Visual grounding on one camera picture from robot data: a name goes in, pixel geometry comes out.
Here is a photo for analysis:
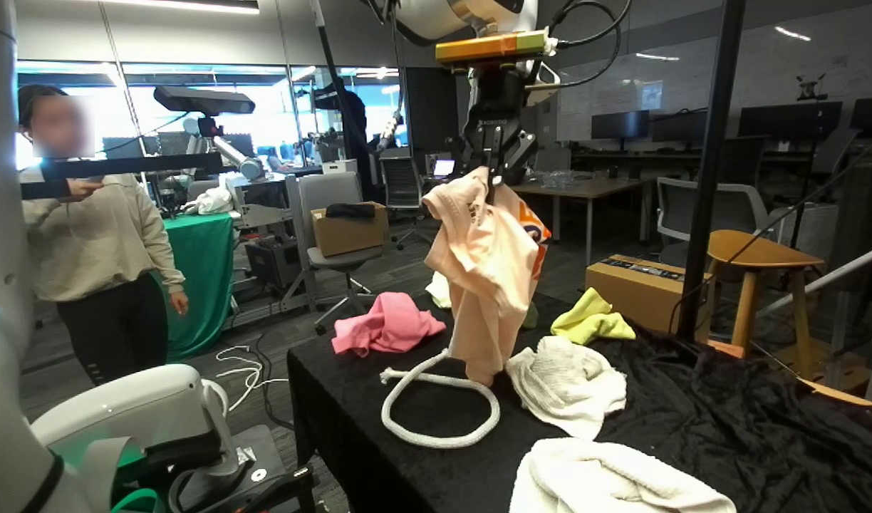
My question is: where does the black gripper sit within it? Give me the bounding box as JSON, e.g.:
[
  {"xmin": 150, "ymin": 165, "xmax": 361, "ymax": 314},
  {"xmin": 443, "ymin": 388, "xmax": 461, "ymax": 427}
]
[{"xmin": 465, "ymin": 66, "xmax": 535, "ymax": 176}]

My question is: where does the peach printed t-shirt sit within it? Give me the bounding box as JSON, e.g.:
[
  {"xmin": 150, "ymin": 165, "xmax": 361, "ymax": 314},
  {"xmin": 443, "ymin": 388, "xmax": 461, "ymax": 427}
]
[{"xmin": 425, "ymin": 169, "xmax": 549, "ymax": 386}]

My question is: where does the small yellow-green cloth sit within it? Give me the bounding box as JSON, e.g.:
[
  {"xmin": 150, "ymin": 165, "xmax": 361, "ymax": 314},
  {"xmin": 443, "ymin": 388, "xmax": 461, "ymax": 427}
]
[{"xmin": 549, "ymin": 287, "xmax": 635, "ymax": 344}]

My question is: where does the white terry towel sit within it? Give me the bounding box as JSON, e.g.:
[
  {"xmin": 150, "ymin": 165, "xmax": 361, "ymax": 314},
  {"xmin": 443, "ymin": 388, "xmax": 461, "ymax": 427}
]
[{"xmin": 510, "ymin": 438, "xmax": 739, "ymax": 513}]

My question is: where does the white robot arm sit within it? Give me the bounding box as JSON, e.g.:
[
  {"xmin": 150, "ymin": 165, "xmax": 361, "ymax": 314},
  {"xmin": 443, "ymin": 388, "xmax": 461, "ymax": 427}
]
[{"xmin": 0, "ymin": 0, "xmax": 297, "ymax": 513}]

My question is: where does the cardboard box on floor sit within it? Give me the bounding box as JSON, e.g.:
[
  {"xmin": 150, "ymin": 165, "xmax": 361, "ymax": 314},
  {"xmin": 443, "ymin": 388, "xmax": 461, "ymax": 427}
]
[{"xmin": 588, "ymin": 253, "xmax": 686, "ymax": 336}]

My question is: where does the pink cloth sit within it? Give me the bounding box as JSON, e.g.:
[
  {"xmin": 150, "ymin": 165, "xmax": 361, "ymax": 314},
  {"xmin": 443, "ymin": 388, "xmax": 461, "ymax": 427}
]
[{"xmin": 330, "ymin": 290, "xmax": 444, "ymax": 360}]

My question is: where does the wooden stool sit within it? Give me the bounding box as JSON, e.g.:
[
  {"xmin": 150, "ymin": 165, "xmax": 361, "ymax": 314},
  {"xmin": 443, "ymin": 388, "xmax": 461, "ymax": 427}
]
[{"xmin": 706, "ymin": 227, "xmax": 822, "ymax": 373}]

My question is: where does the white crumpled cloth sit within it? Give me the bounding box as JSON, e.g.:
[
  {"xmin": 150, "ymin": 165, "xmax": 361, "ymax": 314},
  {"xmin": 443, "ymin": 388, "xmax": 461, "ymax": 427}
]
[{"xmin": 507, "ymin": 336, "xmax": 628, "ymax": 438}]

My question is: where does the green covered table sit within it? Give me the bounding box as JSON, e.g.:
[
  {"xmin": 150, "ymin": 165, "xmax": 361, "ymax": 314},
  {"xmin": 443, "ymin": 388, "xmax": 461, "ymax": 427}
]
[{"xmin": 165, "ymin": 215, "xmax": 235, "ymax": 360}]

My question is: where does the person in beige sweater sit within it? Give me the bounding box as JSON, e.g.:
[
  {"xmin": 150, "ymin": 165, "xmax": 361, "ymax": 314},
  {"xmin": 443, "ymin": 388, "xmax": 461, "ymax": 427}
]
[{"xmin": 17, "ymin": 83, "xmax": 190, "ymax": 388}]

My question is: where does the black camera on tripod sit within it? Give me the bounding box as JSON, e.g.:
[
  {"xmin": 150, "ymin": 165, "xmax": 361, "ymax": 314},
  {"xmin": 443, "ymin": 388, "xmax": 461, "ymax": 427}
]
[{"xmin": 153, "ymin": 85, "xmax": 256, "ymax": 140}]

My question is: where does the white rope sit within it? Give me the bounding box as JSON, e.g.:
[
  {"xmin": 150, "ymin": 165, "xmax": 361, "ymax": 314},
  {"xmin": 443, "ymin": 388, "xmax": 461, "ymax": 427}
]
[{"xmin": 377, "ymin": 344, "xmax": 505, "ymax": 452}]

